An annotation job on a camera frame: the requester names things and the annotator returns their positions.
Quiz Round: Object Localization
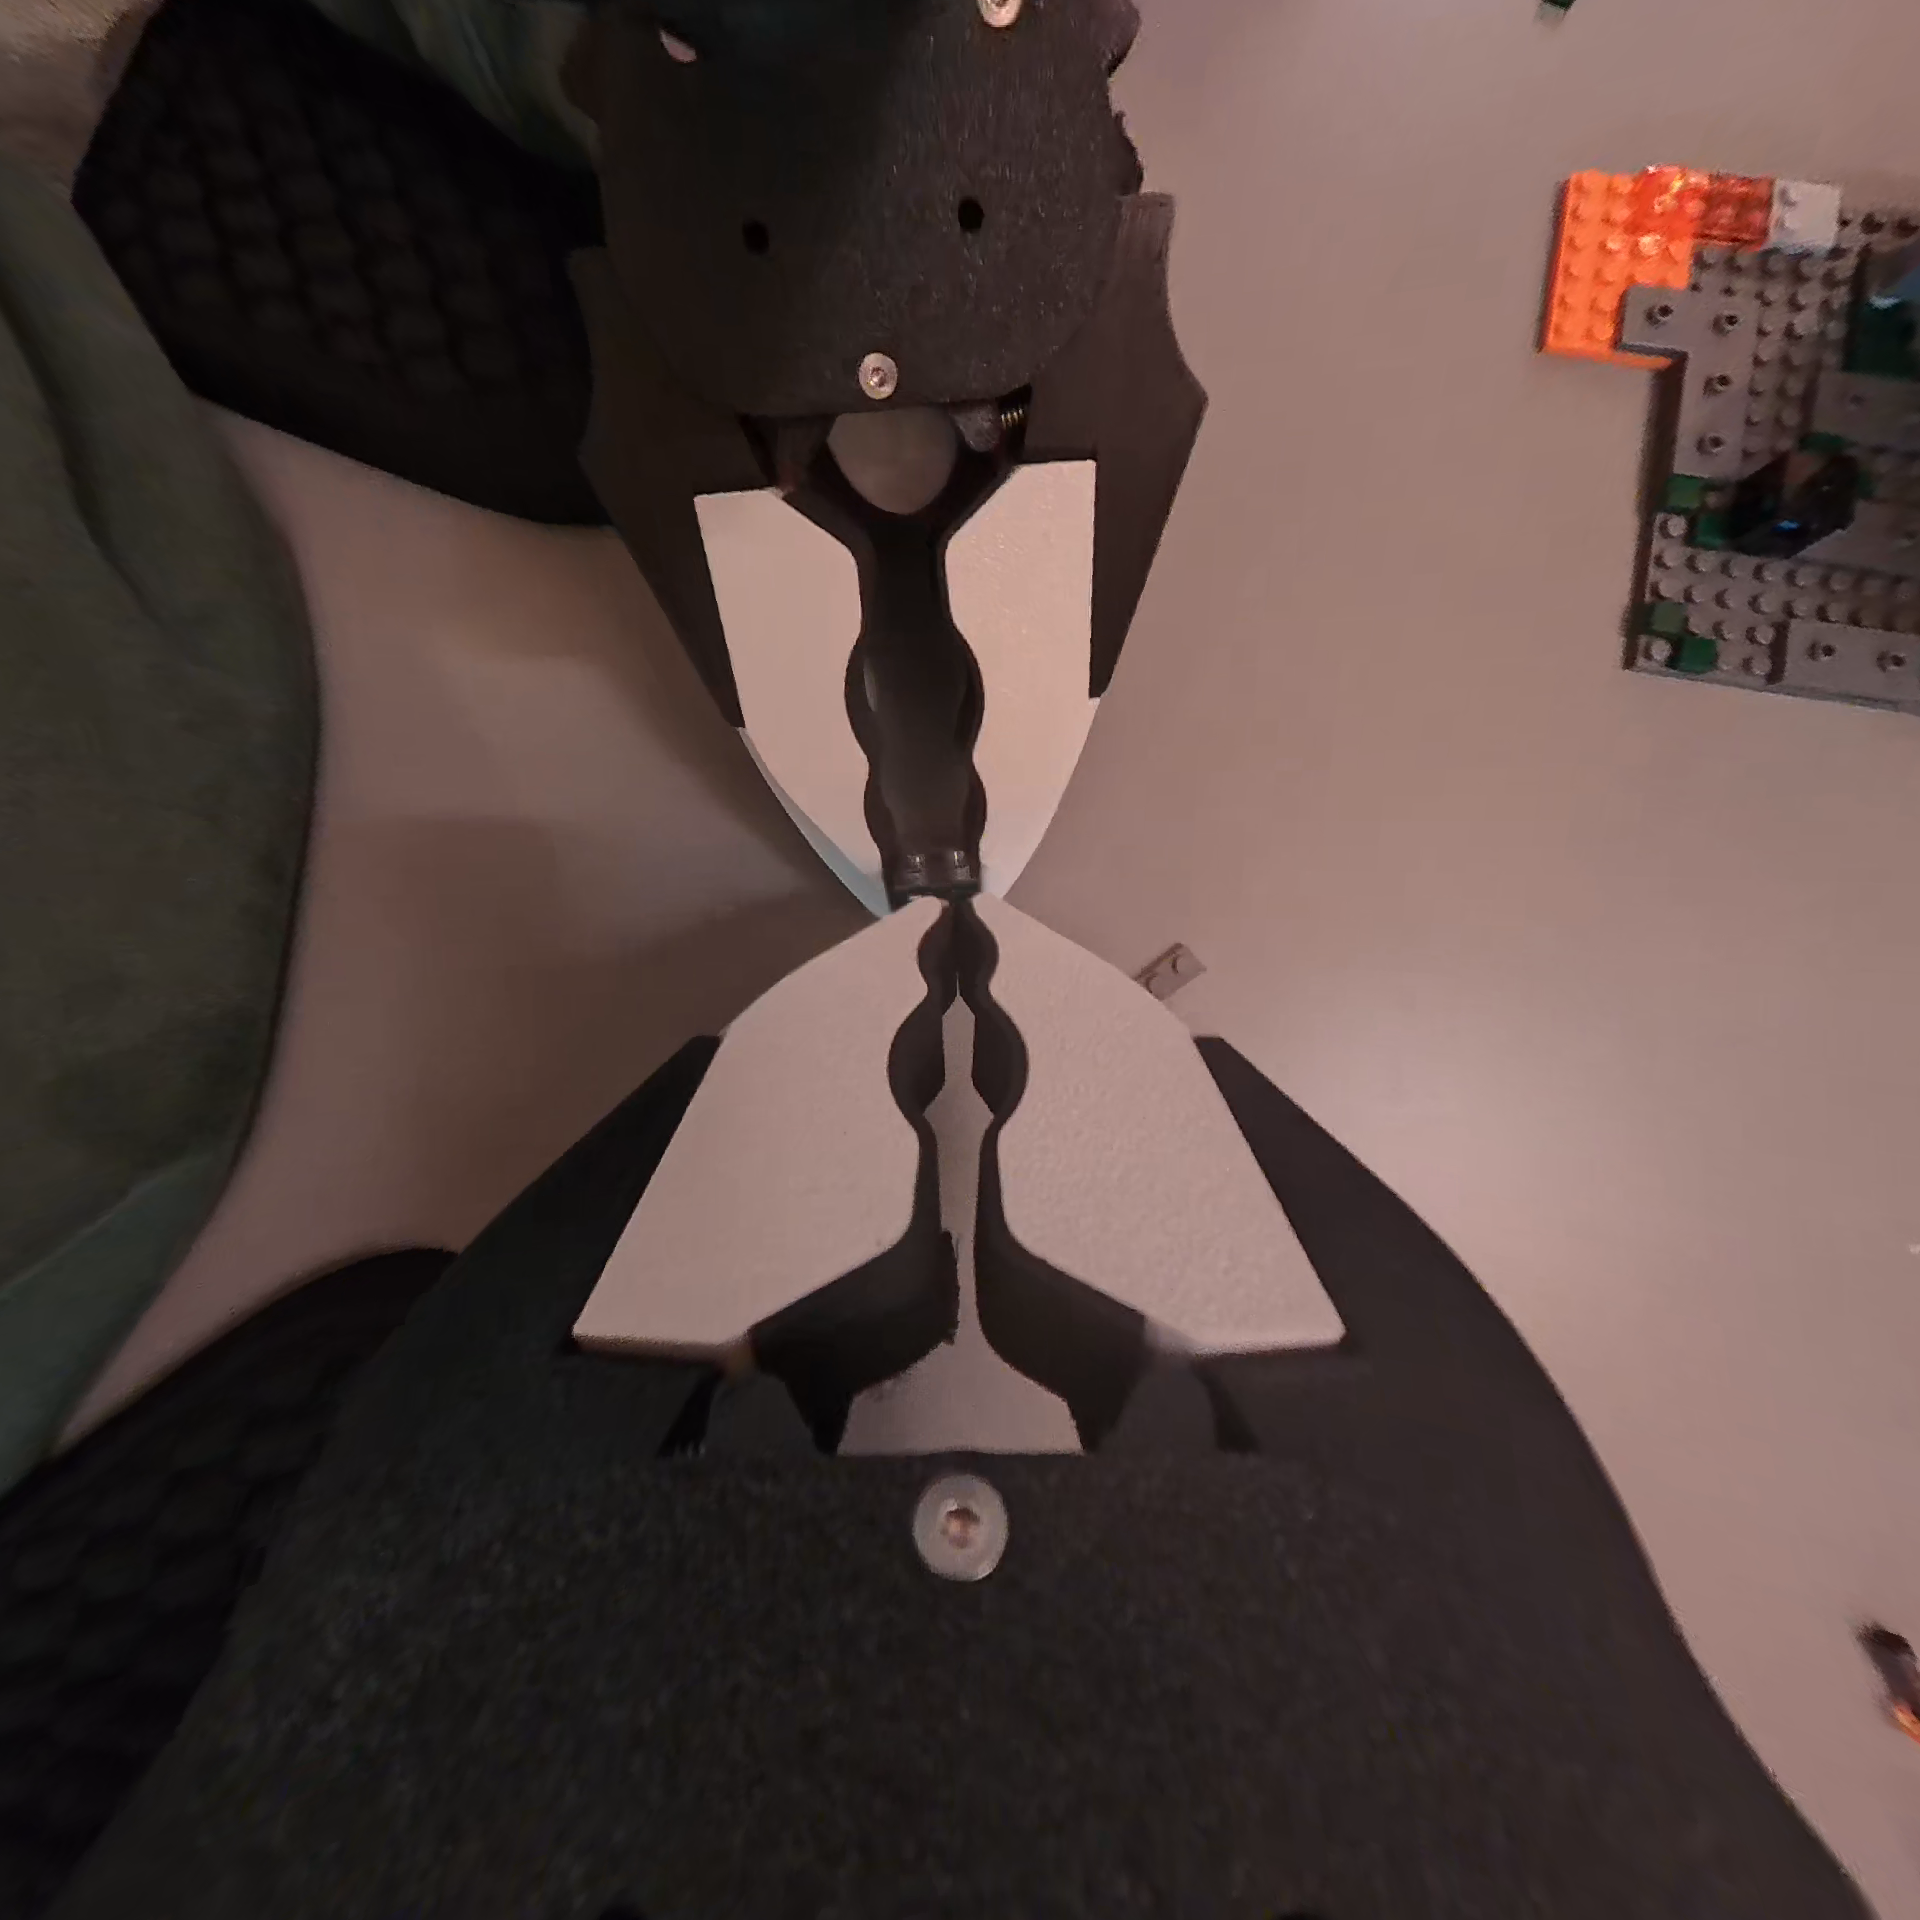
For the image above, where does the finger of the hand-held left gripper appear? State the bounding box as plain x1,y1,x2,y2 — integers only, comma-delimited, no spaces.
692,483,902,912
938,454,1108,902

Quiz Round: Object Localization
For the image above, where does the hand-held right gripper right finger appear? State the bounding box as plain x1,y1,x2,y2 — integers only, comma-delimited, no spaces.
949,897,1348,1455

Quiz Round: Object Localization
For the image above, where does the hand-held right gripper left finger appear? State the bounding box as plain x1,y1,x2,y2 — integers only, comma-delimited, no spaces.
573,897,962,1455

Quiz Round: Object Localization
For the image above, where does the grey brick pillar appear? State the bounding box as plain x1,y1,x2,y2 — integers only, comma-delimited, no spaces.
884,840,990,912

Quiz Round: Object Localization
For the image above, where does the person's right forearm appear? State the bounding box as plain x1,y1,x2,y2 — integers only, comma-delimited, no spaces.
0,1243,460,1920

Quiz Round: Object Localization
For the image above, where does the person's left forearm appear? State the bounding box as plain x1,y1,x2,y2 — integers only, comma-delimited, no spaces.
67,0,619,531

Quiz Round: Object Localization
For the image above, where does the grey baseplate brick building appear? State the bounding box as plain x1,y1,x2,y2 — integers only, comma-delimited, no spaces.
1537,164,1920,714

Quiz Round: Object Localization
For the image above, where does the small brown toy tool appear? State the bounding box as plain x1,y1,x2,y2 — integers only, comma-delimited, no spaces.
1856,1621,1920,1742

